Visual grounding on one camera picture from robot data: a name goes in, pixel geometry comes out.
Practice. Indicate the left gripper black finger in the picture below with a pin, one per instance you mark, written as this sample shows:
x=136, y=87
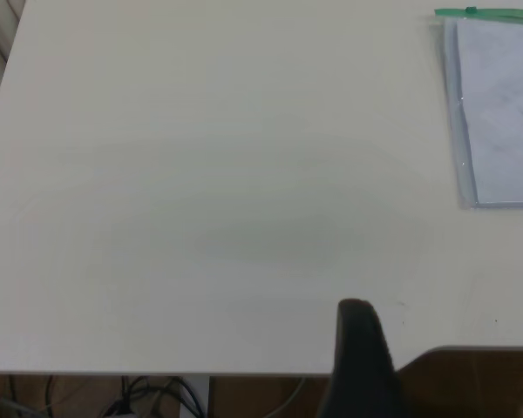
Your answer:
x=359, y=361

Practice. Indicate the clear zip bag green zipper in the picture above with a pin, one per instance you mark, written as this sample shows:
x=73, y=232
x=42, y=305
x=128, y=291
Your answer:
x=451, y=130

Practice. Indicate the green zipper slider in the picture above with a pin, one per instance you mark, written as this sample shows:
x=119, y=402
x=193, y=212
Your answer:
x=471, y=9

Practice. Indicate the pale grey sheet inside bag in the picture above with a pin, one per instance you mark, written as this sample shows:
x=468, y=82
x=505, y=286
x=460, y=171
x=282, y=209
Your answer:
x=505, y=109

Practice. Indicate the white table leg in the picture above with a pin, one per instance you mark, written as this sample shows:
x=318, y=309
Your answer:
x=198, y=398

